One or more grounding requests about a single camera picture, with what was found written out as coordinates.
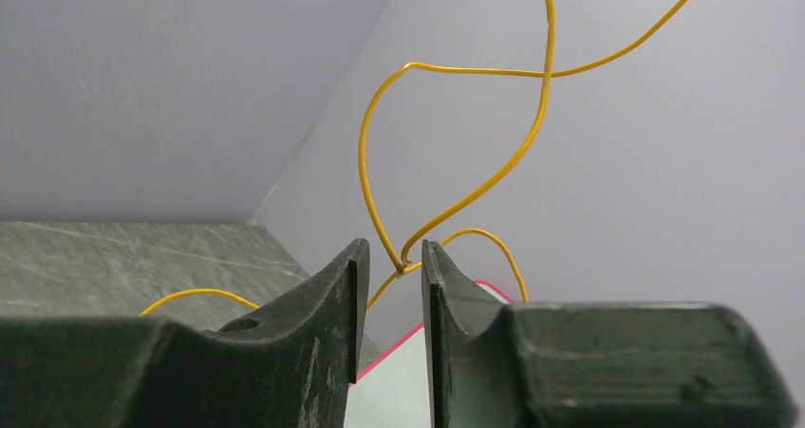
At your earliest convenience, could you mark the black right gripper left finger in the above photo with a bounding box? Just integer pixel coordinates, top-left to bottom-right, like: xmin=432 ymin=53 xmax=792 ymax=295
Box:
xmin=1 ymin=238 xmax=370 ymax=427

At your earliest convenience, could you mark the pink framed whiteboard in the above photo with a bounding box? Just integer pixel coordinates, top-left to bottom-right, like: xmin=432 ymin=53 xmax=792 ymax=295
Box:
xmin=344 ymin=300 xmax=520 ymax=427

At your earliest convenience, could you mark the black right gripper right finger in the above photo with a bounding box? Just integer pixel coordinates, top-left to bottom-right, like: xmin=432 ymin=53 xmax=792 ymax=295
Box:
xmin=421 ymin=241 xmax=798 ymax=427

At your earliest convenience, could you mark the yellow cable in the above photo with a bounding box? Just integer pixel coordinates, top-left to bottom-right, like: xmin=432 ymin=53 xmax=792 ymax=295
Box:
xmin=138 ymin=0 xmax=712 ymax=318

